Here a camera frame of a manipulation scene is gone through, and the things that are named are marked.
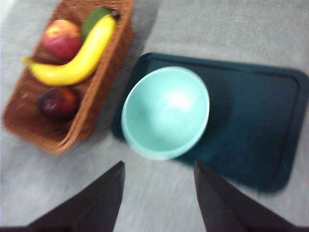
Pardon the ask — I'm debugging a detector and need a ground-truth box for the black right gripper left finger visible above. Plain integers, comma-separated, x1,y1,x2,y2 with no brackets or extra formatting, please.
24,161,126,232

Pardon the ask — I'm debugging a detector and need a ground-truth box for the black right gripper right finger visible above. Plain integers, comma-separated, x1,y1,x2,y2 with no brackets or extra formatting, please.
194,159,297,232

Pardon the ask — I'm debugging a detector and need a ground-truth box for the dark red plum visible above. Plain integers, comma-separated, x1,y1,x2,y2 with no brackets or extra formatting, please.
36,87,80,121

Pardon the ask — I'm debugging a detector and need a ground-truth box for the teal ceramic bowl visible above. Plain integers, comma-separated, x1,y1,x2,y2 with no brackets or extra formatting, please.
121,66,210,161

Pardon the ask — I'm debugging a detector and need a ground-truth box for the brown wicker basket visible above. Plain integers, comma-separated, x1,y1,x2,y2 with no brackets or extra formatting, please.
2,0,135,155

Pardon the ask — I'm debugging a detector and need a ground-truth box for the dark rectangular tray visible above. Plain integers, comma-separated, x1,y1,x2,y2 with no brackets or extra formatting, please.
111,52,309,193

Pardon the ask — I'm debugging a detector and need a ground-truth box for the yellow banana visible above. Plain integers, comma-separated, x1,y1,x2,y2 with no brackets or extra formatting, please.
21,11,121,87

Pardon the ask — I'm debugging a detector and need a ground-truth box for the red apple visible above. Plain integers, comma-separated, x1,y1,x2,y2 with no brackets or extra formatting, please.
42,19,83,61

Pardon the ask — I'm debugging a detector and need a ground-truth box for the green vegetable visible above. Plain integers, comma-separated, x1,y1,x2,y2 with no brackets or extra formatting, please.
81,6,112,43

